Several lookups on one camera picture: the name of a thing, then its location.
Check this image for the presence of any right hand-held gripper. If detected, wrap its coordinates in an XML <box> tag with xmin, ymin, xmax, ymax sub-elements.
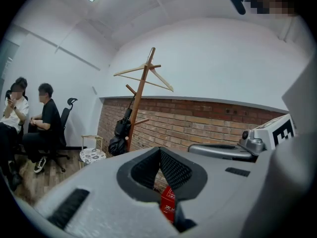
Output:
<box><xmin>187</xmin><ymin>113</ymin><xmax>297</xmax><ymax>163</ymax></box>

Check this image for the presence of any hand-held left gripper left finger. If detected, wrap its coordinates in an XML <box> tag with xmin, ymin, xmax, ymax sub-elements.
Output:
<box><xmin>33</xmin><ymin>146</ymin><xmax>182</xmax><ymax>238</ymax></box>

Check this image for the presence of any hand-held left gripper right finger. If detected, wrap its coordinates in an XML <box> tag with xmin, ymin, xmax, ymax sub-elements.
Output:
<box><xmin>159</xmin><ymin>147</ymin><xmax>272</xmax><ymax>238</ymax></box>

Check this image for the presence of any black umbrella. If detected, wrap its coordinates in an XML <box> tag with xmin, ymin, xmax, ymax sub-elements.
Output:
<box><xmin>108</xmin><ymin>95</ymin><xmax>136</xmax><ymax>157</ymax></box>

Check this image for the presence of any wooden coat rack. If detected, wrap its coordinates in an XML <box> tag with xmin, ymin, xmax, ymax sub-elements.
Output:
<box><xmin>125</xmin><ymin>47</ymin><xmax>162</xmax><ymax>152</ymax></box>

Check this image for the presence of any floral round wooden stool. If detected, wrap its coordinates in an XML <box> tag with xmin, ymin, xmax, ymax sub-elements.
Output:
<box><xmin>78</xmin><ymin>134</ymin><xmax>107</xmax><ymax>170</ymax></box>

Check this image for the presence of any red box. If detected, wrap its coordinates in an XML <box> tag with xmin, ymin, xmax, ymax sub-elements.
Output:
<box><xmin>159</xmin><ymin>185</ymin><xmax>177</xmax><ymax>225</ymax></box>

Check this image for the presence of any black office chair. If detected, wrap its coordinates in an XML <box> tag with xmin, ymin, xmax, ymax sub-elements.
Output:
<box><xmin>52</xmin><ymin>97</ymin><xmax>79</xmax><ymax>173</ymax></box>

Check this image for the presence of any pale wooden clothes hanger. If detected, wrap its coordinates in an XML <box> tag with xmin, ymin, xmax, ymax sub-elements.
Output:
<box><xmin>113</xmin><ymin>61</ymin><xmax>174</xmax><ymax>93</ymax></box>

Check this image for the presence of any black head-mounted camera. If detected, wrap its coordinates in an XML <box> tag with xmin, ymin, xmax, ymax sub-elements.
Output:
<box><xmin>223</xmin><ymin>0</ymin><xmax>247</xmax><ymax>16</ymax></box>

